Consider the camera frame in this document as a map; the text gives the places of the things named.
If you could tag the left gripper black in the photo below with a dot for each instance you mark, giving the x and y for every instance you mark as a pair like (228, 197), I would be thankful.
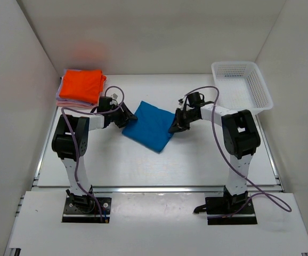
(126, 116)

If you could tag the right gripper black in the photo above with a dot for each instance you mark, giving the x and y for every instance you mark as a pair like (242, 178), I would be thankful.
(178, 125)

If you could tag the blue t shirt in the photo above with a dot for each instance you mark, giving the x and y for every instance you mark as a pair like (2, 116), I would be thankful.
(151, 127)

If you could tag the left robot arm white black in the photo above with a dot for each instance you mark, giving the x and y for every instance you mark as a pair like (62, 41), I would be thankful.
(70, 143)

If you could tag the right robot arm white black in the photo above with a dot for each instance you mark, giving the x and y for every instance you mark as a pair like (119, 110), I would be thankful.
(240, 138)

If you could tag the folded orange t shirt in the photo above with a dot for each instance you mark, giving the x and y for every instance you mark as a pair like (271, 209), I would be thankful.
(80, 84)

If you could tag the white plastic basket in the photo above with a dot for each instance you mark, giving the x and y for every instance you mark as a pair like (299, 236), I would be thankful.
(241, 86)

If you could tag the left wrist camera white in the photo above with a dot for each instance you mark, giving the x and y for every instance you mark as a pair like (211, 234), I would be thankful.
(114, 97)

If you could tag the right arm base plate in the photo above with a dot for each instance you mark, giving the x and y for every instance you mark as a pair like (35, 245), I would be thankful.
(220, 212)

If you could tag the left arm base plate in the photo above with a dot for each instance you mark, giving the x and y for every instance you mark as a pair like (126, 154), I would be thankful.
(73, 213)

